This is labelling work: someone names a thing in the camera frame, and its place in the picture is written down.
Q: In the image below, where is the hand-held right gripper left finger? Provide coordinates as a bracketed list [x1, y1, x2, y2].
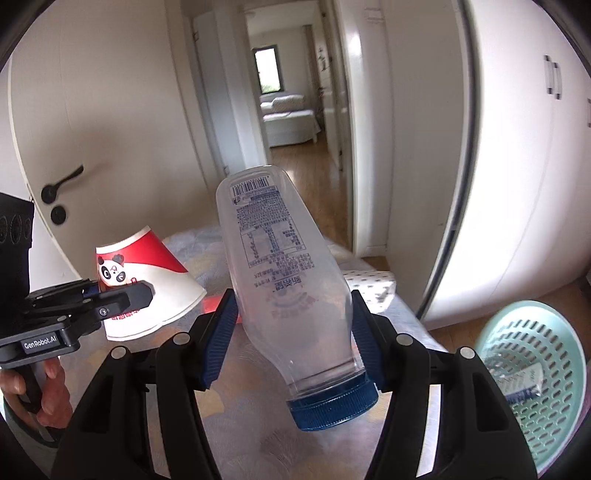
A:
[51, 287, 241, 480]

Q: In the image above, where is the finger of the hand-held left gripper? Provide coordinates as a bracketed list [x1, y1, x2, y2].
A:
[69, 278, 101, 301]
[85, 281, 155, 321]

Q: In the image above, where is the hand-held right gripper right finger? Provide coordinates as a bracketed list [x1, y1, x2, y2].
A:
[350, 288, 536, 480]

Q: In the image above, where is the red white panda paper cup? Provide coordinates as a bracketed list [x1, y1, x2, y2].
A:
[95, 226, 207, 342]

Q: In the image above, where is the clear plastic bottle blue cap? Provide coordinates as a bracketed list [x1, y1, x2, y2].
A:
[216, 165, 379, 432]

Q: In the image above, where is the white blue milk carton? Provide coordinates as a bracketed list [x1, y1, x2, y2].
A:
[501, 364, 546, 408]

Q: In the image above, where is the teal plastic basket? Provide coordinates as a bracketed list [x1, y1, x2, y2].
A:
[475, 300, 587, 472]

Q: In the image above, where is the person's left hand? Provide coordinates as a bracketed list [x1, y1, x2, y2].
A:
[0, 357, 74, 432]

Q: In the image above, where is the white dotted paper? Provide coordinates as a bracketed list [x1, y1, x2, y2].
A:
[344, 270, 398, 311]

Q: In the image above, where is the grey printed tablecloth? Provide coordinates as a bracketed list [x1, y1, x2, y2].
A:
[2, 225, 458, 480]

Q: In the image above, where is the clear plastic wrapper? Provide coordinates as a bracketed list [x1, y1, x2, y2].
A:
[482, 353, 514, 377]

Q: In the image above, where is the white room door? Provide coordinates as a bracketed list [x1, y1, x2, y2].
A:
[7, 0, 232, 301]

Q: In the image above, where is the white wardrobe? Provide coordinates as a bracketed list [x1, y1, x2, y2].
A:
[416, 0, 591, 330]

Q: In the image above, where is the white bed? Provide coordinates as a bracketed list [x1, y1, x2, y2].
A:
[259, 93, 320, 147]

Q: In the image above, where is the dark framed window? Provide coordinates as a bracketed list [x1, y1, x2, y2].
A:
[253, 45, 281, 93]

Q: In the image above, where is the black door handle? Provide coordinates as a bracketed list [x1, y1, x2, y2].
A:
[41, 165, 85, 203]

